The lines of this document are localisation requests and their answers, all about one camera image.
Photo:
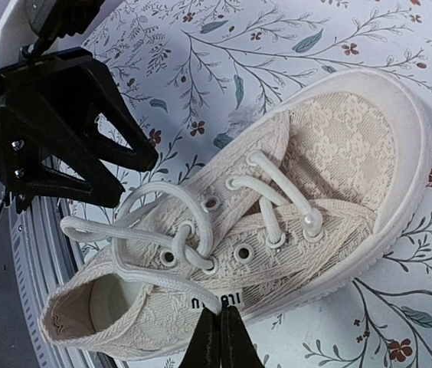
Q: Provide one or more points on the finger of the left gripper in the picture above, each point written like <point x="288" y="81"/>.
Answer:
<point x="104" y="98"/>

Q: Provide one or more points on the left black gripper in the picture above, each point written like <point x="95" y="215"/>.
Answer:
<point x="43" y="149"/>

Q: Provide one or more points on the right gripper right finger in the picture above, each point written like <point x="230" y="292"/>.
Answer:
<point x="237" y="349"/>

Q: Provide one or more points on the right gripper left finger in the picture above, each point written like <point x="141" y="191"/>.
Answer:
<point x="203" y="350"/>

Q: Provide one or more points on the cream white sneaker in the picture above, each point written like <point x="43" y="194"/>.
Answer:
<point x="310" y="194"/>

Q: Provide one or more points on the floral patterned table mat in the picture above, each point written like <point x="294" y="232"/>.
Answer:
<point x="198" y="73"/>

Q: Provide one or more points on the aluminium front rail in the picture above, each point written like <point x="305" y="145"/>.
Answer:
<point x="35" y="258"/>

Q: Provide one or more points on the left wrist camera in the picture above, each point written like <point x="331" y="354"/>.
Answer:
<point x="29" y="29"/>

